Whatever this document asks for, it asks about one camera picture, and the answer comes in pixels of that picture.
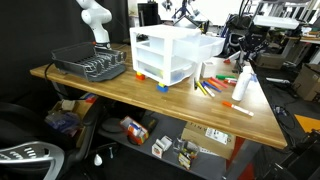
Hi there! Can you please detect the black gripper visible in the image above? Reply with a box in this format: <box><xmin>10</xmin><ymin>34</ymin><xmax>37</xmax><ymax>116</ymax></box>
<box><xmin>237</xmin><ymin>33</ymin><xmax>268</xmax><ymax>73</ymax></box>

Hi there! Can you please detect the white plastic bottle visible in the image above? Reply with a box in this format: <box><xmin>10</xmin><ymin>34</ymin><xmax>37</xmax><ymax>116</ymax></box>
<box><xmin>231</xmin><ymin>71</ymin><xmax>252</xmax><ymax>102</ymax></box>

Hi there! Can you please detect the small cardboard box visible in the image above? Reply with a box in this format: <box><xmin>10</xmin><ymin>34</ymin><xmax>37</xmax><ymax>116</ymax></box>
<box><xmin>255</xmin><ymin>52</ymin><xmax>285</xmax><ymax>70</ymax></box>

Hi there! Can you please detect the pink marker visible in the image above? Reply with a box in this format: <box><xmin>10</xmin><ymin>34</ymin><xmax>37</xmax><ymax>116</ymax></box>
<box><xmin>210</xmin><ymin>76</ymin><xmax>230</xmax><ymax>89</ymax></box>

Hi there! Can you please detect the white square pen holder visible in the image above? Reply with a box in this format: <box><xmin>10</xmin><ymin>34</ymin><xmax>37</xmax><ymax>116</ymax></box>
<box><xmin>200</xmin><ymin>59</ymin><xmax>219</xmax><ymax>79</ymax></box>

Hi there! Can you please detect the translucent white plastic drawer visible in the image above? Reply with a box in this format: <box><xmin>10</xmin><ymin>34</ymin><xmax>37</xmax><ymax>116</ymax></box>
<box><xmin>173</xmin><ymin>33</ymin><xmax>226</xmax><ymax>64</ymax></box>
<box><xmin>134</xmin><ymin>49</ymin><xmax>198</xmax><ymax>69</ymax></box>
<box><xmin>136</xmin><ymin>63</ymin><xmax>196</xmax><ymax>84</ymax></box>

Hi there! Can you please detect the white marker orange cap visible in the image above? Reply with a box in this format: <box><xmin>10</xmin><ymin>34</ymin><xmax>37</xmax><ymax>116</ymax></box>
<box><xmin>222</xmin><ymin>100</ymin><xmax>255</xmax><ymax>117</ymax></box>

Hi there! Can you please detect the white marker blue cap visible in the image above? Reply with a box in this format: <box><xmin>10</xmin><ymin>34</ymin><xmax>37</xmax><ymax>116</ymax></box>
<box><xmin>200</xmin><ymin>83</ymin><xmax>216</xmax><ymax>98</ymax></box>

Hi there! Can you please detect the yellow marker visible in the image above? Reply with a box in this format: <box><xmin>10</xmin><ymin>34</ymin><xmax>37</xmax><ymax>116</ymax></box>
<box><xmin>195</xmin><ymin>80</ymin><xmax>208</xmax><ymax>97</ymax></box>

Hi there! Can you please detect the large cardboard box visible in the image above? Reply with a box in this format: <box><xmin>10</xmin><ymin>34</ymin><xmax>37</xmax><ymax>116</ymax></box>
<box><xmin>292</xmin><ymin>63</ymin><xmax>320</xmax><ymax>103</ymax></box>

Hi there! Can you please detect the blue black tripod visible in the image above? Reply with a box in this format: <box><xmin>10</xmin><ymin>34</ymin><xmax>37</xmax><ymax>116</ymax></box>
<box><xmin>170</xmin><ymin>0</ymin><xmax>203</xmax><ymax>29</ymax></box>

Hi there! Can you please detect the yellow floor mat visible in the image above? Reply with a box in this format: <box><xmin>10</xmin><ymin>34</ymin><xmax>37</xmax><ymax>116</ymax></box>
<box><xmin>294</xmin><ymin>114</ymin><xmax>320</xmax><ymax>134</ymax></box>

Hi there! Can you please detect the labelled cardboard box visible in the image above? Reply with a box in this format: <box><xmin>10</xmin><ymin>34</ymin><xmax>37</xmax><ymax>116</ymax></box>
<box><xmin>180</xmin><ymin>121</ymin><xmax>236</xmax><ymax>160</ymax></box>

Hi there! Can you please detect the blue toy block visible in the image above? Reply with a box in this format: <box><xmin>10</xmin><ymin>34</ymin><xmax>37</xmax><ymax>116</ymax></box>
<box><xmin>156</xmin><ymin>82</ymin><xmax>170</xmax><ymax>94</ymax></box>

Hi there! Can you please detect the white plastic drawer unit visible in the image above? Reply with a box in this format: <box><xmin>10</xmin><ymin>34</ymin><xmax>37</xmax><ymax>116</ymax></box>
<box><xmin>129</xmin><ymin>23</ymin><xmax>203</xmax><ymax>87</ymax></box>

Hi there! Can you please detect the grey lower shelf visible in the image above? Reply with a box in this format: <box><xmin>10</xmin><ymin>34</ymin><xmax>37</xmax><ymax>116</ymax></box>
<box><xmin>98</xmin><ymin>109</ymin><xmax>241</xmax><ymax>180</ymax></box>

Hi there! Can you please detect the red toy block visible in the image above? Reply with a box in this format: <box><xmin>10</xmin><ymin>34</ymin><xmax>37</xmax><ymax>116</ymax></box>
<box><xmin>135</xmin><ymin>71</ymin><xmax>147</xmax><ymax>82</ymax></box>

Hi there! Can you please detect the black monitor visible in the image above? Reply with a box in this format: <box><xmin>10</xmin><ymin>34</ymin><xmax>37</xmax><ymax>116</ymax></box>
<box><xmin>137</xmin><ymin>2</ymin><xmax>162</xmax><ymax>27</ymax></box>

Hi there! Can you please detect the small white box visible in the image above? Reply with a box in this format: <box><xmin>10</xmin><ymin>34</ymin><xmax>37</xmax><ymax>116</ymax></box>
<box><xmin>151</xmin><ymin>135</ymin><xmax>173</xmax><ymax>159</ymax></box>

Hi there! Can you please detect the colourful toy box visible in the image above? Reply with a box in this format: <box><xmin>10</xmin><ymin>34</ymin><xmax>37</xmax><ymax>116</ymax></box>
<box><xmin>119</xmin><ymin>115</ymin><xmax>150</xmax><ymax>146</ymax></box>

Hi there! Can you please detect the grey plastic crate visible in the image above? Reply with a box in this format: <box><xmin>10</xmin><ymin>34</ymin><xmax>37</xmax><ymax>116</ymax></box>
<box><xmin>50</xmin><ymin>41</ymin><xmax>128</xmax><ymax>83</ymax></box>

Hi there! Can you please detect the white bulb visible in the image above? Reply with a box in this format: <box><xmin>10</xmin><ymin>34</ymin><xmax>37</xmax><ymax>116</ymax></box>
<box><xmin>93</xmin><ymin>153</ymin><xmax>103</xmax><ymax>167</ymax></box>

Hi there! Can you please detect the open cardboard box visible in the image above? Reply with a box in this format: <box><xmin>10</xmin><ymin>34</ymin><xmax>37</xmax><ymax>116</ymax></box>
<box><xmin>45</xmin><ymin>96</ymin><xmax>101</xmax><ymax>148</ymax></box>

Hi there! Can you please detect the black office chair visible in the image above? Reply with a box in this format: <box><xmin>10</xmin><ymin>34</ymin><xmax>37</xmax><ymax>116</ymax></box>
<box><xmin>0</xmin><ymin>101</ymin><xmax>104</xmax><ymax>180</ymax></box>

